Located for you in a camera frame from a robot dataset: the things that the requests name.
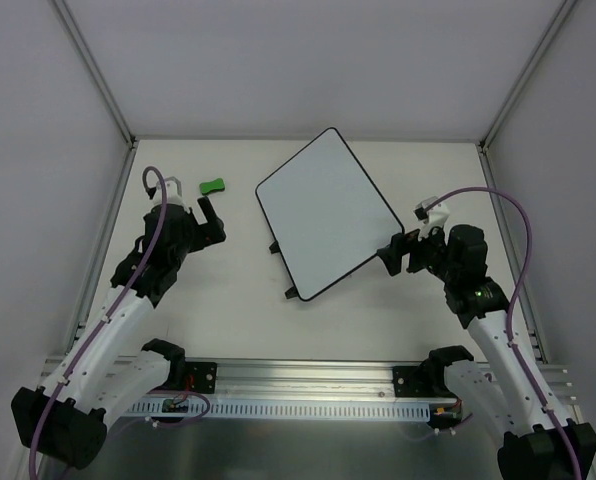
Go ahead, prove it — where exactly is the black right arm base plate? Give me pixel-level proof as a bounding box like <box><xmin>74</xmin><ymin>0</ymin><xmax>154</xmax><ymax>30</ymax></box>
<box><xmin>391</xmin><ymin>365</ymin><xmax>436</xmax><ymax>398</ymax></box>

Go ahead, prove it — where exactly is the aluminium mounting rail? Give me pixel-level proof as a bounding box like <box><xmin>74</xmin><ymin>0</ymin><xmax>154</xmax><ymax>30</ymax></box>
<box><xmin>34</xmin><ymin>353</ymin><xmax>577</xmax><ymax>402</ymax></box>

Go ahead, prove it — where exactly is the right aluminium frame post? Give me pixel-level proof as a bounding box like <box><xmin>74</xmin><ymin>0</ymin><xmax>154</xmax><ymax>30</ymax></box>
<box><xmin>479</xmin><ymin>0</ymin><xmax>579</xmax><ymax>151</ymax></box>

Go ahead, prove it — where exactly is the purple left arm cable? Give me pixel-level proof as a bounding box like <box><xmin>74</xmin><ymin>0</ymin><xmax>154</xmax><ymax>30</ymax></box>
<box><xmin>27</xmin><ymin>166</ymin><xmax>212</xmax><ymax>480</ymax></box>

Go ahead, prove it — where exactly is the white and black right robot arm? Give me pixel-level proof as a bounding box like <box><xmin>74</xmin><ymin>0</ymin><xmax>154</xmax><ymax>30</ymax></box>
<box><xmin>377</xmin><ymin>225</ymin><xmax>596</xmax><ymax>479</ymax></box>

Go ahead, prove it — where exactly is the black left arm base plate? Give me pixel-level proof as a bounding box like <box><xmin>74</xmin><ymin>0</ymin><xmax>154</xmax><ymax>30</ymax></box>
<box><xmin>183</xmin><ymin>361</ymin><xmax>218</xmax><ymax>395</ymax></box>

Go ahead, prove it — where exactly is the whiteboard with rabbit drawing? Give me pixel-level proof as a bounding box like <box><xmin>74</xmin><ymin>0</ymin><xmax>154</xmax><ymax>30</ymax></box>
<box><xmin>255</xmin><ymin>127</ymin><xmax>405</xmax><ymax>302</ymax></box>

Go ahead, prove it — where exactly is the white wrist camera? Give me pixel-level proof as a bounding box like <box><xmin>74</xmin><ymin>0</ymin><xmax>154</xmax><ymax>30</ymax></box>
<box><xmin>151</xmin><ymin>176</ymin><xmax>188</xmax><ymax>210</ymax></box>
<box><xmin>414</xmin><ymin>197</ymin><xmax>450</xmax><ymax>241</ymax></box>

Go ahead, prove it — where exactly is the white slotted cable duct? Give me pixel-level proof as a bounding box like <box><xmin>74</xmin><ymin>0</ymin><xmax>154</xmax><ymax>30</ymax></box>
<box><xmin>124</xmin><ymin>397</ymin><xmax>431</xmax><ymax>423</ymax></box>

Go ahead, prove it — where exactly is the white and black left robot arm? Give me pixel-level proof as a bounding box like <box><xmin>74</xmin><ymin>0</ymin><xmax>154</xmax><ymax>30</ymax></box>
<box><xmin>11</xmin><ymin>197</ymin><xmax>226</xmax><ymax>473</ymax></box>

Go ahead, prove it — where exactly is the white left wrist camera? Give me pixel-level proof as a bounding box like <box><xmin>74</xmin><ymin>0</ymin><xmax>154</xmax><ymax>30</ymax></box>
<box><xmin>151</xmin><ymin>176</ymin><xmax>188</xmax><ymax>210</ymax></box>

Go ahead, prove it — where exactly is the left aluminium frame post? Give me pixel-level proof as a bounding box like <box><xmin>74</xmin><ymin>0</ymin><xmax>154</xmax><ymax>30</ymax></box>
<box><xmin>50</xmin><ymin>0</ymin><xmax>136</xmax><ymax>147</ymax></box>

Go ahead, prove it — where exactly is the aluminium frame post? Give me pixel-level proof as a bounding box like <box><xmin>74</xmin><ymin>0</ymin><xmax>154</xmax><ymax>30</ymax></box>
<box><xmin>50</xmin><ymin>0</ymin><xmax>136</xmax><ymax>147</ymax></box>
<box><xmin>479</xmin><ymin>0</ymin><xmax>579</xmax><ymax>151</ymax></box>

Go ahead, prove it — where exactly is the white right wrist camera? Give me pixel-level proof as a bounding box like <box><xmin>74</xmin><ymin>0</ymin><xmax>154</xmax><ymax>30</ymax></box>
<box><xmin>414</xmin><ymin>197</ymin><xmax>450</xmax><ymax>241</ymax></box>

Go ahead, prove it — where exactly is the green bone-shaped whiteboard eraser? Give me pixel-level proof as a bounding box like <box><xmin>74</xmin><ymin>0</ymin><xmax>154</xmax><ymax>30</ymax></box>
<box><xmin>199</xmin><ymin>178</ymin><xmax>226</xmax><ymax>196</ymax></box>

